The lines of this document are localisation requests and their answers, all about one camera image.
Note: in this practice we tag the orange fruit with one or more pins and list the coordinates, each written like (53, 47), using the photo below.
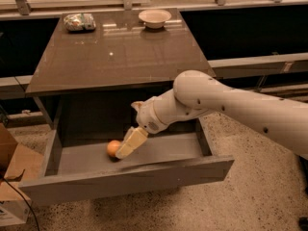
(112, 148)

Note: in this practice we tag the brown cardboard box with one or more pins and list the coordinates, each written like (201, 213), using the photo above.
(17, 163)

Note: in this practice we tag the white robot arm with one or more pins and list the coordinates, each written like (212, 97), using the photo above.
(195, 94)

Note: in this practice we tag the green white snack bag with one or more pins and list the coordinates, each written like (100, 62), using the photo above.
(79, 22)

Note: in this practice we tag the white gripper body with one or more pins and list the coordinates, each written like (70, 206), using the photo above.
(146, 115)

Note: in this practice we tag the grey cabinet with glossy top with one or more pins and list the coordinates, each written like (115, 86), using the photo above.
(120, 52)

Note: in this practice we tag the black floor stand leg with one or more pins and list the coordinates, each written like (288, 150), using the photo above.
(303, 221)

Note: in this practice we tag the white ceramic bowl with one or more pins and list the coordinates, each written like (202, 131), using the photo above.
(154, 19)

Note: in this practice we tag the grey open drawer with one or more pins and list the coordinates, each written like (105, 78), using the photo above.
(77, 167)

